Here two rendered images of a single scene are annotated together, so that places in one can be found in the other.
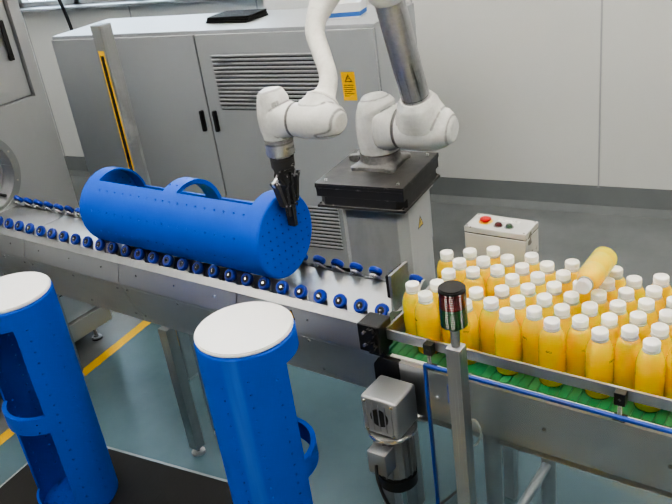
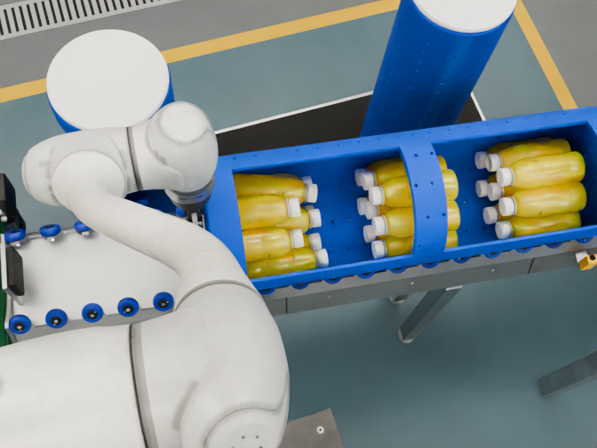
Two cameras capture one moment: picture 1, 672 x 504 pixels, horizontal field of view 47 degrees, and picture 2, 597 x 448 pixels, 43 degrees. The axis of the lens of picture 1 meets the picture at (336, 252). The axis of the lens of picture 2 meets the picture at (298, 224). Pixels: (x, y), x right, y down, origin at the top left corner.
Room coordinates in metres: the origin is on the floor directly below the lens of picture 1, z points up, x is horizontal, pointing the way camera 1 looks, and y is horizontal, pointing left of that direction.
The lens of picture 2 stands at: (2.75, -0.22, 2.54)
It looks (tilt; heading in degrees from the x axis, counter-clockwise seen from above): 68 degrees down; 121
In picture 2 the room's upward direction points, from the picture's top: 11 degrees clockwise
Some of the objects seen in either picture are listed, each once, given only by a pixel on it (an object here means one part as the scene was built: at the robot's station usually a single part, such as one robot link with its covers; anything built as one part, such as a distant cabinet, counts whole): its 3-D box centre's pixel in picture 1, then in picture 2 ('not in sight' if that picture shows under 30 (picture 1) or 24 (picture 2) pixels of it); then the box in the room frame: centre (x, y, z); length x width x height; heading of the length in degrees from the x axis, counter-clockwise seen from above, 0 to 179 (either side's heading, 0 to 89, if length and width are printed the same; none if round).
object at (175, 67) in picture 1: (241, 143); not in sight; (4.55, 0.47, 0.72); 2.15 x 0.54 x 1.45; 59
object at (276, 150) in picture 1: (280, 146); (187, 175); (2.31, 0.12, 1.39); 0.09 x 0.09 x 0.06
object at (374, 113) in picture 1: (378, 121); not in sight; (2.82, -0.23, 1.26); 0.18 x 0.16 x 0.22; 53
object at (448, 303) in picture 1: (452, 297); not in sight; (1.53, -0.25, 1.23); 0.06 x 0.06 x 0.04
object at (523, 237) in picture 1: (501, 237); not in sight; (2.15, -0.51, 1.05); 0.20 x 0.10 x 0.10; 52
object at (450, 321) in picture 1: (453, 314); not in sight; (1.53, -0.25, 1.18); 0.06 x 0.06 x 0.05
